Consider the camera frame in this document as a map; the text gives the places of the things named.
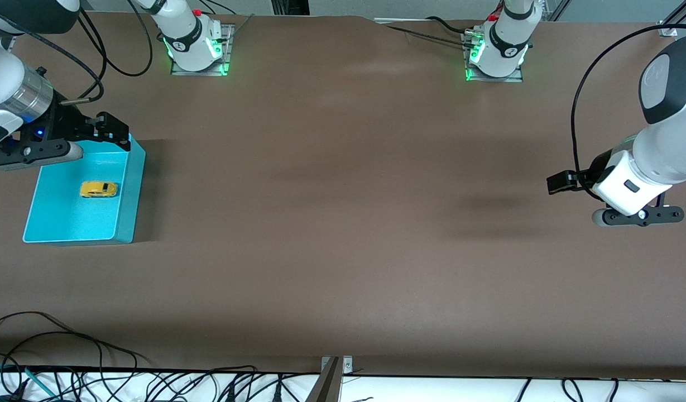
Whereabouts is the short aluminium frame profile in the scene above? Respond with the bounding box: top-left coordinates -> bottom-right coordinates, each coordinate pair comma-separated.
544,0 -> 572,22

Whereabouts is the grey metal edge strip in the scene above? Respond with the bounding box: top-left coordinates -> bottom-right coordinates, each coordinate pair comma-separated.
373,18 -> 466,25

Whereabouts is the turquoise plastic bin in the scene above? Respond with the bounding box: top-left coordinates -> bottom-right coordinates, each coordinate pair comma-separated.
22,134 -> 147,246

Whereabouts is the aluminium frame profile with bracket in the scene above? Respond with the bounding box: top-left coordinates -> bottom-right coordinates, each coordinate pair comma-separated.
658,0 -> 686,39

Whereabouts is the straight black base cable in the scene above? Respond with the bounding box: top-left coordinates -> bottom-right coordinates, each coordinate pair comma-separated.
383,24 -> 471,48

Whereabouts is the curved black base cable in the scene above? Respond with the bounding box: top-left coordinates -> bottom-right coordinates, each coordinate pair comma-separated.
425,16 -> 477,37

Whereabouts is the thin grey wire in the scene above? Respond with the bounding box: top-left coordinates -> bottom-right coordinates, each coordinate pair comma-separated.
229,14 -> 256,42

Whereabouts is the teal cable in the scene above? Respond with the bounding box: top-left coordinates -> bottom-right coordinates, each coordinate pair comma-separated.
0,363 -> 57,398

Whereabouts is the small metal bracket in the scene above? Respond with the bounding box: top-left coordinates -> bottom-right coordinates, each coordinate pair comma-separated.
320,356 -> 353,375

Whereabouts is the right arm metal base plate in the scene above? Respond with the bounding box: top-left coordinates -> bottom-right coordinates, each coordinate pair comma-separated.
170,23 -> 235,76

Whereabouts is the black cable with metal connector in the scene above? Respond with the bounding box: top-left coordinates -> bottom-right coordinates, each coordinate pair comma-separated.
0,17 -> 105,107

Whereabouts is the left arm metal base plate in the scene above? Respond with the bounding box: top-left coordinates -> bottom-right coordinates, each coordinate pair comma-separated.
463,31 -> 525,83

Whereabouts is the looping black right arm cable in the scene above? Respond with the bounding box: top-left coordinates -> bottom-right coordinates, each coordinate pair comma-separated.
78,0 -> 153,77

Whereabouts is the yellow beetle toy car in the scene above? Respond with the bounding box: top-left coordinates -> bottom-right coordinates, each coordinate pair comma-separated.
79,180 -> 119,199

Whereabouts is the dark diagonal bar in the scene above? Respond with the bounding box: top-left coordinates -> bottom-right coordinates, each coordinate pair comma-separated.
305,357 -> 343,402

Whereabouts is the long black left arm cable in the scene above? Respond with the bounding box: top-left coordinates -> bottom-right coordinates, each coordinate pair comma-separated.
571,23 -> 686,203

